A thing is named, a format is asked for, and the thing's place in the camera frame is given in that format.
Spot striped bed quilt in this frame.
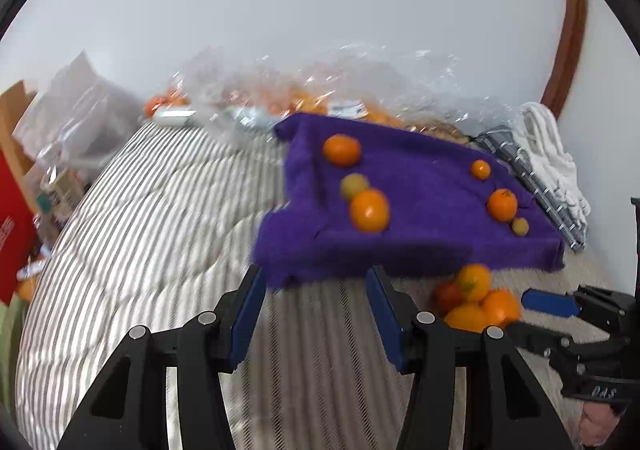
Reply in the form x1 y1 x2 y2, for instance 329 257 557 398
14 124 410 449

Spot yellow-green round fruit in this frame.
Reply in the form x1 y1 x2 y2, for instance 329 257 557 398
511 217 529 237

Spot brown wooden door frame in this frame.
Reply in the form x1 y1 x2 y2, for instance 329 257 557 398
541 0 588 119

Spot cardboard box with plastic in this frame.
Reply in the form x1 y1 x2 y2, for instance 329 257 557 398
1 53 143 225

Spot small green-brown fruit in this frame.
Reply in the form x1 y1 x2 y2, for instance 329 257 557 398
340 173 370 202

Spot grey checked folded cloth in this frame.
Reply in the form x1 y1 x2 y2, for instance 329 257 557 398
473 126 587 252

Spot pile orange left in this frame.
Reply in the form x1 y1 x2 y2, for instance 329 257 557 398
444 303 489 333

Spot person's hand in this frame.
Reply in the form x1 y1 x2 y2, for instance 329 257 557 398
578 402 622 447

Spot pile orange front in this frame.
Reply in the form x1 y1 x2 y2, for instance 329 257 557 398
480 289 522 328

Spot pile orange hidden reddish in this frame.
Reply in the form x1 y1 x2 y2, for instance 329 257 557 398
432 281 465 317

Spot large orange with stem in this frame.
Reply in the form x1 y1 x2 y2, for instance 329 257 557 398
486 188 518 223

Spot clear plastic fruit bag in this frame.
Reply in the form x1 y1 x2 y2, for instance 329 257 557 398
142 43 516 143

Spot purple towel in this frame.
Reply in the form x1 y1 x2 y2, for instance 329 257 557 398
254 113 564 288

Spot small orange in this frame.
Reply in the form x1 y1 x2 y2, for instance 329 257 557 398
470 159 491 181
322 134 361 169

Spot small orange back right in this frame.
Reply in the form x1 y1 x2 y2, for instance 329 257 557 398
470 159 491 181

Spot pile orange top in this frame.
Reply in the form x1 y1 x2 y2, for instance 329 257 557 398
454 264 492 303

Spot white striped towel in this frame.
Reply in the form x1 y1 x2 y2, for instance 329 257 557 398
512 102 591 230

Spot red box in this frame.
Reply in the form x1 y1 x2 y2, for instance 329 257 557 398
0 155 37 305

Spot small orange back left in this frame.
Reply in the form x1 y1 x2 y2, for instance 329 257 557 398
322 134 361 169

